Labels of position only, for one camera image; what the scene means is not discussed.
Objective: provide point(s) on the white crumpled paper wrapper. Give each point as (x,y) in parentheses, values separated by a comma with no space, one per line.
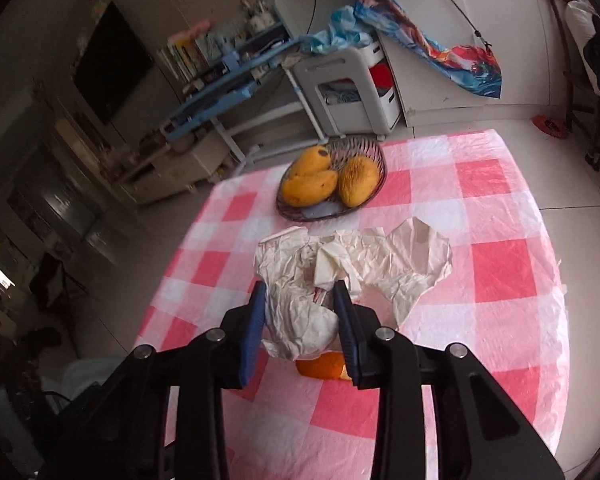
(380,260)

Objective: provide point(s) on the light grey-blue seat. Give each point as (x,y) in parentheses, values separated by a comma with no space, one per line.
(95,375)

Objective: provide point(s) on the white plastic bag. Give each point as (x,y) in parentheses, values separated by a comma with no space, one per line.
(295,320)

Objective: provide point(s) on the row of books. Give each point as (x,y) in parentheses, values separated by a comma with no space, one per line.
(185,57)

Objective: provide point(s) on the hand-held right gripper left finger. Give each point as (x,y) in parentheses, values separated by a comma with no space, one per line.
(252,340)

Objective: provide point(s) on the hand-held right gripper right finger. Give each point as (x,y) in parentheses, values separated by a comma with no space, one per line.
(347,330)

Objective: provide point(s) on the light blue plastic bag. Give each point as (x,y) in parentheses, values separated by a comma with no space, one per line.
(345,25)

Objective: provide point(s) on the red plastic floor object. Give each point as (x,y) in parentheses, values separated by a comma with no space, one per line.
(549,125)

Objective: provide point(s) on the white plastic stool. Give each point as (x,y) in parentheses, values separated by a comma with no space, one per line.
(330,67)

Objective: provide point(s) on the blue white study desk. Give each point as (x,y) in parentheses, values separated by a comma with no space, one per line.
(220,95)

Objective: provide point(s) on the wooden chair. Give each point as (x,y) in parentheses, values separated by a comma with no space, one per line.
(560,25)

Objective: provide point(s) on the table with pink checkered cloth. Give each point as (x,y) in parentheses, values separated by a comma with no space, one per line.
(495,270)

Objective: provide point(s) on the orange mango under paper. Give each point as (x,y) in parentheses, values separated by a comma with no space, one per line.
(322,367)

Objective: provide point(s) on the black flat television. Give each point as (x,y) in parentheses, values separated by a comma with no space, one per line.
(110,65)

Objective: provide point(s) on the white sack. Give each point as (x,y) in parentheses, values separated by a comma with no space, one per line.
(580,15)

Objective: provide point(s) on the yellow mango with dark spot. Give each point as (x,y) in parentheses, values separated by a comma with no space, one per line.
(307,162)

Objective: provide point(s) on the cream television cabinet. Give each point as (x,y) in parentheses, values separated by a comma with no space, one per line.
(180,170)

